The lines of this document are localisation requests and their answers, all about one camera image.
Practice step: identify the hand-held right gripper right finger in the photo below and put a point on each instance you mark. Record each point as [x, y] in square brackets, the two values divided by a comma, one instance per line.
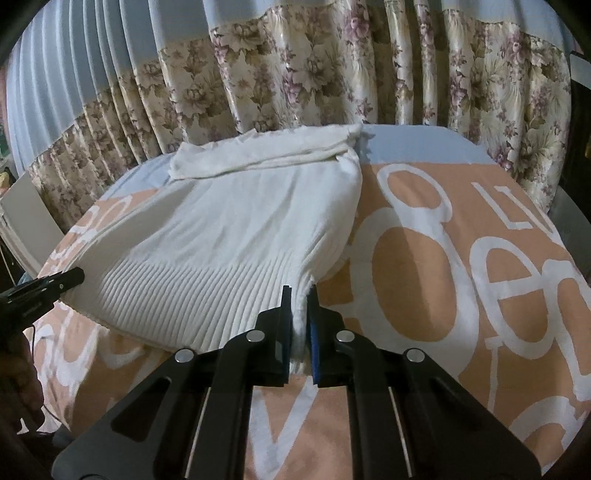
[316, 344]

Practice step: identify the floral and blue curtain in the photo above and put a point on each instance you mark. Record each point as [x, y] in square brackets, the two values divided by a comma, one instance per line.
[300, 69]

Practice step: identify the orange white printed blanket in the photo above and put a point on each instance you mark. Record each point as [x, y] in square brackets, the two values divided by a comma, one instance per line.
[461, 277]

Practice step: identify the person's left hand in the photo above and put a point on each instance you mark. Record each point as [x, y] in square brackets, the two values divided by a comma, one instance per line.
[21, 383]

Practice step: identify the grey flat board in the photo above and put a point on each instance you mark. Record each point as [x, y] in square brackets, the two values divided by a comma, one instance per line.
[27, 221]

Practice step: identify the dark cabinet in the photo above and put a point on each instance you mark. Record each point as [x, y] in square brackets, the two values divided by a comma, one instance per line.
[575, 138]

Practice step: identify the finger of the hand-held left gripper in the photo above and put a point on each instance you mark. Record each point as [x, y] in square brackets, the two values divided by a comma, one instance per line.
[64, 279]

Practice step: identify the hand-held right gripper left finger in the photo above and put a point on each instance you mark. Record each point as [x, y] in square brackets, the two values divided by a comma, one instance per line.
[287, 325]

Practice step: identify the white knit sweater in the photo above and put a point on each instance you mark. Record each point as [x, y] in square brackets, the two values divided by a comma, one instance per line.
[207, 240]

